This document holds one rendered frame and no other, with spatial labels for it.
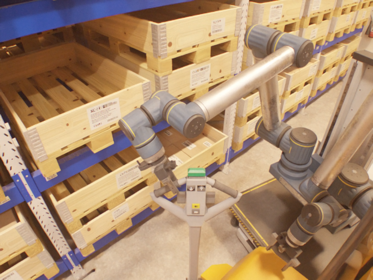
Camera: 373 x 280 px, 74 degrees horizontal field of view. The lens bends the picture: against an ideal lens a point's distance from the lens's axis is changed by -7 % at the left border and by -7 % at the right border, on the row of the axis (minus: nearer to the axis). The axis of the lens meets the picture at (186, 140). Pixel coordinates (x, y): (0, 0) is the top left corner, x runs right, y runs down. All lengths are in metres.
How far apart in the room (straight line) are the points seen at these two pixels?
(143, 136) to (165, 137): 1.81
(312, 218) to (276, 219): 1.14
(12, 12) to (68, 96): 0.93
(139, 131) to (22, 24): 0.72
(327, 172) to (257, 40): 0.78
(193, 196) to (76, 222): 1.03
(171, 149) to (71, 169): 1.25
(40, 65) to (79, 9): 1.28
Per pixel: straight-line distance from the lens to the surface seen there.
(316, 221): 1.33
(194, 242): 1.52
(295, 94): 3.83
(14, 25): 1.40
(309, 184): 1.52
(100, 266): 2.62
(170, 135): 2.94
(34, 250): 2.07
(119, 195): 2.08
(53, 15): 1.44
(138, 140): 1.11
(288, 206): 2.57
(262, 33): 1.55
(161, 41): 1.71
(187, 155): 2.69
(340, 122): 2.14
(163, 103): 1.11
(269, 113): 1.96
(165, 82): 1.84
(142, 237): 2.68
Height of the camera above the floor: 2.27
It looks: 38 degrees down
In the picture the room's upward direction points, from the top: straight up
